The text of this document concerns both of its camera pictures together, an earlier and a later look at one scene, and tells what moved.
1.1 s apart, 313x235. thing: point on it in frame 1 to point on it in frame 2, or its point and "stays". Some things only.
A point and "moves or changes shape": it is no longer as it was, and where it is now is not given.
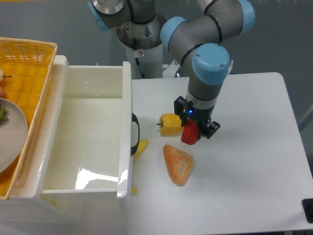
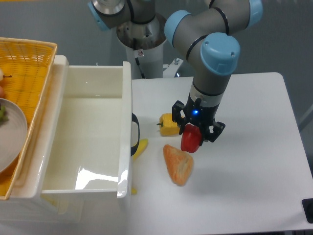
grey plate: x=13 y=134 stays
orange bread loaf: x=180 y=164 stays
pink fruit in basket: x=2 y=92 stays
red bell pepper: x=190 y=133 moves or changes shape
